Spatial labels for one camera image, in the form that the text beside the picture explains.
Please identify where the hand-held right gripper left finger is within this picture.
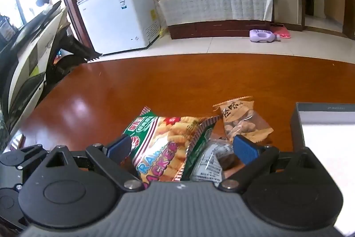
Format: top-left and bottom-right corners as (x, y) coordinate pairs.
(43, 135), (143, 193)

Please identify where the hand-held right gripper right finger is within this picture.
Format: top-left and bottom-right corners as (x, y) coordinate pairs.
(218, 135), (322, 194)

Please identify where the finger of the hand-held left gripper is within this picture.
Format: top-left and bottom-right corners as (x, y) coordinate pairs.
(0, 144), (52, 171)

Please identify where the brown peanut packet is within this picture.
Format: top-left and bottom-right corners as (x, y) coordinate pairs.
(212, 96), (274, 143)

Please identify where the clear packet with white print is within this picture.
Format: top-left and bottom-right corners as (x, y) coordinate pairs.
(190, 140), (242, 187)

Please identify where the green red cracker packet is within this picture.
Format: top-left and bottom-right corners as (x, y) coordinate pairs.
(122, 106), (221, 190)

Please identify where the grey cardboard box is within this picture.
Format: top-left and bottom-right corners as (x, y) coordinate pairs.
(290, 102), (355, 237)

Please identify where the purple detergent bottle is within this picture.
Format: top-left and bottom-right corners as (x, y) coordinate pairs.
(249, 29), (282, 44)

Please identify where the white black scooter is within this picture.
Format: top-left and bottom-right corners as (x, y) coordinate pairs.
(0, 0), (103, 132)

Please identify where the pink cloth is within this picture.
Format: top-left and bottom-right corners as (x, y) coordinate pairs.
(270, 25), (292, 39)

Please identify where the white chest freezer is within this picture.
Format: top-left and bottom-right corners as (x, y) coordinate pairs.
(76, 0), (161, 56)

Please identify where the wooden kitchen cabinet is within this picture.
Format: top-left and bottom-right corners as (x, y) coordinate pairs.
(324, 0), (346, 25)

